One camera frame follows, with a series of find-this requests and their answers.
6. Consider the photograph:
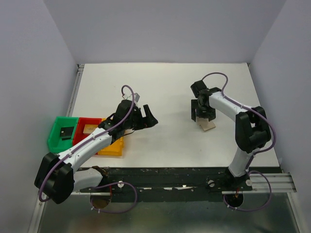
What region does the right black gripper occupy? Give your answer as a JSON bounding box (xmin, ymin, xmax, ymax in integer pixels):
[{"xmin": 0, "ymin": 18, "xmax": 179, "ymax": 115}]
[{"xmin": 191, "ymin": 99, "xmax": 216, "ymax": 121}]

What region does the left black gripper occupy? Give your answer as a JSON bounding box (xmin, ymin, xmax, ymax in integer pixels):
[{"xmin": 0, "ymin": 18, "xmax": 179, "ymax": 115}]
[{"xmin": 124, "ymin": 105, "xmax": 158, "ymax": 131}]

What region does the beige card holder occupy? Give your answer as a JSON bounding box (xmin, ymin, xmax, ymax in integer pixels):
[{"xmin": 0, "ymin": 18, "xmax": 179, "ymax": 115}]
[{"xmin": 196, "ymin": 118, "xmax": 216, "ymax": 132}]

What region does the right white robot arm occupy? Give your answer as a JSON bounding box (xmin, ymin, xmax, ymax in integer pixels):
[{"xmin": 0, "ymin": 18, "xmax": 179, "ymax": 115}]
[{"xmin": 190, "ymin": 80, "xmax": 271, "ymax": 190}]

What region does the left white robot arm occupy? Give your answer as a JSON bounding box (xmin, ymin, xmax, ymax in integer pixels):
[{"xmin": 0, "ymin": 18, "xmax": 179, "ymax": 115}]
[{"xmin": 35, "ymin": 100, "xmax": 158, "ymax": 204}]

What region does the yellow plastic bin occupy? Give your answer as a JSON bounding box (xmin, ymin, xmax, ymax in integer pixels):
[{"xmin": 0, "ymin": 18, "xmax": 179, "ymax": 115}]
[{"xmin": 97, "ymin": 117, "xmax": 125, "ymax": 156}]

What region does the tan item in red bin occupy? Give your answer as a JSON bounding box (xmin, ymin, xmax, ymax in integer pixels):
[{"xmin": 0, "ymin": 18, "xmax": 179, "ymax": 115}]
[{"xmin": 83, "ymin": 124, "xmax": 97, "ymax": 135}]

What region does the red plastic bin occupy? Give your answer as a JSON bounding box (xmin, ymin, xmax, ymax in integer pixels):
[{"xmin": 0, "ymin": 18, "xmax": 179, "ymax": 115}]
[{"xmin": 72, "ymin": 117, "xmax": 102, "ymax": 146}]

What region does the black item in green bin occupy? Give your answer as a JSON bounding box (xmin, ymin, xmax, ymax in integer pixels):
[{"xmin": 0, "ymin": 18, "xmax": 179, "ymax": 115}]
[{"xmin": 60, "ymin": 126, "xmax": 74, "ymax": 141}]

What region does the green plastic bin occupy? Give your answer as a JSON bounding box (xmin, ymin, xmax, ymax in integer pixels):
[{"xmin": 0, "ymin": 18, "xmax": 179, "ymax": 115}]
[{"xmin": 47, "ymin": 116, "xmax": 79, "ymax": 153}]

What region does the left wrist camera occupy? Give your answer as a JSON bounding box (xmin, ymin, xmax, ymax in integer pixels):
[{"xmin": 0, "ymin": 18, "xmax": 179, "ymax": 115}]
[{"xmin": 122, "ymin": 93, "xmax": 140, "ymax": 104}]

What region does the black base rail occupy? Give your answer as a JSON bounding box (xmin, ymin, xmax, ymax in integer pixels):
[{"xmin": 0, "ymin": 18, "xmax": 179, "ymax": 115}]
[{"xmin": 81, "ymin": 167, "xmax": 252, "ymax": 202}]

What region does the aluminium side rail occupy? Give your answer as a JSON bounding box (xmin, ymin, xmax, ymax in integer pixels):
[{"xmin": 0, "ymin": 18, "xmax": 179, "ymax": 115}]
[{"xmin": 66, "ymin": 64, "xmax": 85, "ymax": 117}]

